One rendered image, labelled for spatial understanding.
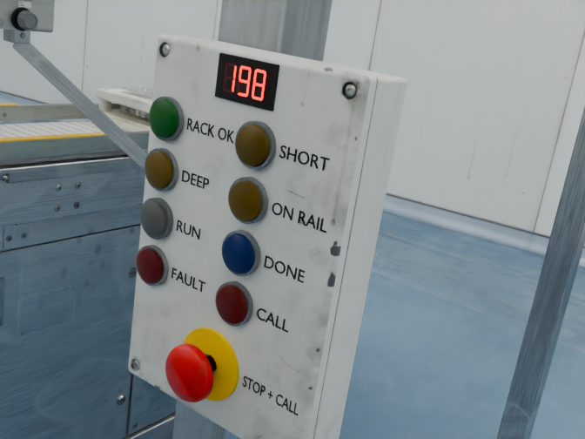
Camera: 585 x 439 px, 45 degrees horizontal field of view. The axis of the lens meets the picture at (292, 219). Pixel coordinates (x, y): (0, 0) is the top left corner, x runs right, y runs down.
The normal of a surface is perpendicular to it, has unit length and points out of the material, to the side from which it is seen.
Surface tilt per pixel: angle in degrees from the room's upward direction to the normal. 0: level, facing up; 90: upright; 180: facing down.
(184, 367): 85
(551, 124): 90
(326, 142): 90
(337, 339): 90
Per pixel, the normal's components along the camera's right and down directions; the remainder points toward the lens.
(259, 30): -0.59, 0.15
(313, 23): 0.79, 0.29
